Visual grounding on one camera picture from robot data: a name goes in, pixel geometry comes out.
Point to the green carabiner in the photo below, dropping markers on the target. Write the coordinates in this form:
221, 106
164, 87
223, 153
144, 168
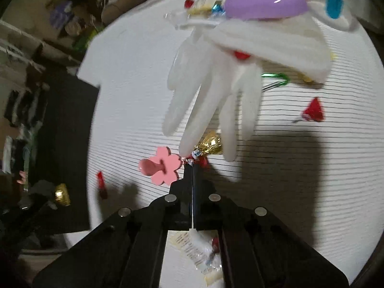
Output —
280, 78

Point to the pink flower-shaped toy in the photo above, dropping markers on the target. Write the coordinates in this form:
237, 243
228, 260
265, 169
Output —
163, 165

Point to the purple bag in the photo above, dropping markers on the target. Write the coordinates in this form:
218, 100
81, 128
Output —
61, 15

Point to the small red tube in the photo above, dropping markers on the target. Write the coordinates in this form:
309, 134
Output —
102, 183

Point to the white pouch with blue patch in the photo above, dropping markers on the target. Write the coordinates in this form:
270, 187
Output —
334, 6

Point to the red foil candy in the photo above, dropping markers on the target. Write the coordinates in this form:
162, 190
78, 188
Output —
313, 111
204, 162
189, 3

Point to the hanging clothes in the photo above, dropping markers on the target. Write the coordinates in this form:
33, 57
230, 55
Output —
21, 105

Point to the gold foil candy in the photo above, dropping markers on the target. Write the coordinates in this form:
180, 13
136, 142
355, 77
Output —
202, 7
210, 144
307, 79

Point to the clear candy bag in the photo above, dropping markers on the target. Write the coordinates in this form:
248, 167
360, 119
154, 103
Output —
195, 249

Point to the translucent white disposable glove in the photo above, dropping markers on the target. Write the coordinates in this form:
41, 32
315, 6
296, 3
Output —
207, 96

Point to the brown sofa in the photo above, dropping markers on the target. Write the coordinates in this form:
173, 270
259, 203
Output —
120, 9

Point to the gold foil object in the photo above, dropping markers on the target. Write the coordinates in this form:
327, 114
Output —
62, 195

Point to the purple oval case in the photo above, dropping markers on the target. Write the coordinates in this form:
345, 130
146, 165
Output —
264, 1

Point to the red bead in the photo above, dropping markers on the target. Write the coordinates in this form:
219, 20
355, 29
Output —
241, 55

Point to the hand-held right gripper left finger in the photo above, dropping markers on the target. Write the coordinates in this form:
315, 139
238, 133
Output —
183, 192

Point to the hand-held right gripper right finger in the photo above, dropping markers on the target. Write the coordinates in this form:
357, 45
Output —
203, 192

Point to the green bag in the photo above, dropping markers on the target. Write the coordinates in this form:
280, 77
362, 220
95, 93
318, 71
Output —
85, 40

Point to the clear plastic wrapper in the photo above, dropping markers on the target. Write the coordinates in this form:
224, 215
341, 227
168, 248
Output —
180, 21

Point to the blue foil candy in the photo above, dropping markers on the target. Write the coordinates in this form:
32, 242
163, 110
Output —
218, 10

